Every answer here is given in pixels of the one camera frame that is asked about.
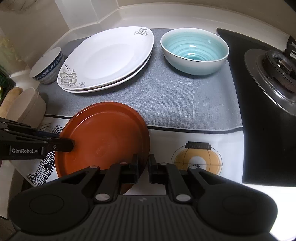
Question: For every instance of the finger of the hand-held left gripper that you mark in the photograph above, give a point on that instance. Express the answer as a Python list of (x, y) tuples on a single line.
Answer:
[(47, 132), (66, 145)]

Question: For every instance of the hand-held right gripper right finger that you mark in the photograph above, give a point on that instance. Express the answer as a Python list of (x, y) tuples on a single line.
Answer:
[(152, 165)]

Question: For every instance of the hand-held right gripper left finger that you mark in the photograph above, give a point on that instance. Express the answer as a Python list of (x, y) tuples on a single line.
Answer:
[(135, 165)]

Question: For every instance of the red-brown round plate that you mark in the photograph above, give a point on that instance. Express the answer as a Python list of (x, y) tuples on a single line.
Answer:
[(104, 134)]

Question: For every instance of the small blue patterned bowl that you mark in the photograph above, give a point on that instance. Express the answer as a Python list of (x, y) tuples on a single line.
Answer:
[(44, 63)]

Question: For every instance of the teal and white bowl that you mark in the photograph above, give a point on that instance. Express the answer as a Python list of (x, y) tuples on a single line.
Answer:
[(192, 46)]

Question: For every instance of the beige plastic container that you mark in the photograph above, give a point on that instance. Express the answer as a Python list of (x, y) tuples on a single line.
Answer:
[(27, 104)]

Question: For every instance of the light wooden utensil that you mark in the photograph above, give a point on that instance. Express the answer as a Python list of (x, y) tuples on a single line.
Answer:
[(10, 99)]

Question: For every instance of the green plastic bag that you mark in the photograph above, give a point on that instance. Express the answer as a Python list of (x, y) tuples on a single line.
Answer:
[(4, 76)]

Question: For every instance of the grey printed drying mat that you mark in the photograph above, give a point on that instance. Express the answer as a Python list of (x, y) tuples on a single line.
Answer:
[(185, 99)]

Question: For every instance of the black glass gas stove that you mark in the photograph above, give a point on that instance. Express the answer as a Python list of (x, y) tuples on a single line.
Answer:
[(259, 139)]

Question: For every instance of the round metal gas burner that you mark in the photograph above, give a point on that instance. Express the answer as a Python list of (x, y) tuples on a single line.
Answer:
[(266, 78)]

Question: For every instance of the black pan support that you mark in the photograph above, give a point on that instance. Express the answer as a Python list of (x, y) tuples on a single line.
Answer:
[(291, 46)]

